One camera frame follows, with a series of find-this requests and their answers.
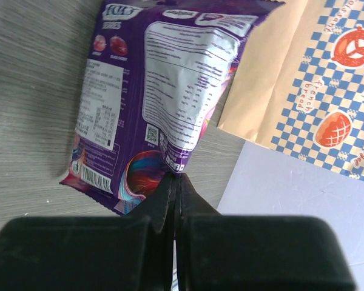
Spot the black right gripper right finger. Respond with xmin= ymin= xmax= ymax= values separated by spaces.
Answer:
xmin=175 ymin=174 xmax=356 ymax=290

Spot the checkered paper bag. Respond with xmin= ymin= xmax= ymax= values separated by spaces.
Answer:
xmin=218 ymin=1 xmax=364 ymax=181

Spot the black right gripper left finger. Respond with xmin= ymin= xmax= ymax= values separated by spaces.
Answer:
xmin=0 ymin=173 xmax=175 ymax=290

